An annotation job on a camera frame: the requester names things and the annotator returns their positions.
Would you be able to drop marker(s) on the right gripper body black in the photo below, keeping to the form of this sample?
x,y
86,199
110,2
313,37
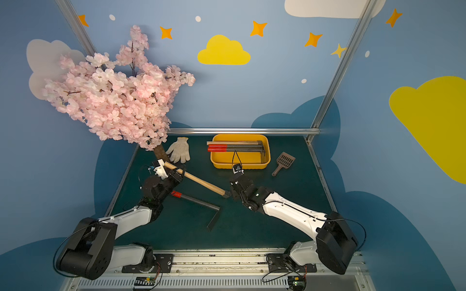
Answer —
x,y
238,185

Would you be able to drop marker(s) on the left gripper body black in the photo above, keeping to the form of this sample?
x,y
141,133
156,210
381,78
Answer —
x,y
171,176

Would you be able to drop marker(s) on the wooden handle hoe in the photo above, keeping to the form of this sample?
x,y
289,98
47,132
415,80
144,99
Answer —
x,y
237,146
224,193

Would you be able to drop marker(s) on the red grip rake front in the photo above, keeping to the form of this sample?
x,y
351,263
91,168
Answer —
x,y
217,209

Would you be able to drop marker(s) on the red grip rake back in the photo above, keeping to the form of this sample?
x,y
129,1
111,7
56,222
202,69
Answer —
x,y
233,146

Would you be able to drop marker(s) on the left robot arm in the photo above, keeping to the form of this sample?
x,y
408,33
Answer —
x,y
91,250

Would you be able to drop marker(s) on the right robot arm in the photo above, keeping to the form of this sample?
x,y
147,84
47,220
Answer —
x,y
332,242

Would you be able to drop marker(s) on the yellow plastic storage box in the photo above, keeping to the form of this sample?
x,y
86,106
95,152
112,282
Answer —
x,y
225,160

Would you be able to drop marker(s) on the white work glove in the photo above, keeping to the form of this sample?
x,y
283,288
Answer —
x,y
179,151

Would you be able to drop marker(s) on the brown slotted plastic scoop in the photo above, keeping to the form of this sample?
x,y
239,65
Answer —
x,y
284,161

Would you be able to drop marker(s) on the pink cherry blossom tree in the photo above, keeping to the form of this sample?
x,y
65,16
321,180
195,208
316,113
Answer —
x,y
125,99

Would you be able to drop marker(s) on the right small circuit board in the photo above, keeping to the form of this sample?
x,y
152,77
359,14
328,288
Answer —
x,y
297,283

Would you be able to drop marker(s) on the small circuit board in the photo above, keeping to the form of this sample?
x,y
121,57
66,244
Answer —
x,y
144,283
297,283

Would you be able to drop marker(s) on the left small circuit board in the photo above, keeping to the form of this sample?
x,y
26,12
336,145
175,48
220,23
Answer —
x,y
144,283

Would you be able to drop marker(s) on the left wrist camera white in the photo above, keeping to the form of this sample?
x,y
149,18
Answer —
x,y
159,169

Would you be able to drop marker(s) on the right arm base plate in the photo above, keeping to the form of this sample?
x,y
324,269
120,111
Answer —
x,y
282,263

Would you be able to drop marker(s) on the horizontal aluminium frame bar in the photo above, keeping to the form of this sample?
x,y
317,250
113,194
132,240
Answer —
x,y
261,131

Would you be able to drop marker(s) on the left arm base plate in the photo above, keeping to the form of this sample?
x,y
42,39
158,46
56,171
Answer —
x,y
151,264

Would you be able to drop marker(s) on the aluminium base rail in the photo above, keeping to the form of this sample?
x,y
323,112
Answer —
x,y
229,270

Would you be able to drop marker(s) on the left aluminium frame post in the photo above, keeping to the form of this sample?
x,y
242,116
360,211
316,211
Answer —
x,y
71,16

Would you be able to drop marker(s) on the aluminium frame post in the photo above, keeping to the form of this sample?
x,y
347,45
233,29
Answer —
x,y
352,46
71,16

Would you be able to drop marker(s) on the right aluminium frame post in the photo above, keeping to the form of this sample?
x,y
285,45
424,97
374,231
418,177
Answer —
x,y
352,46

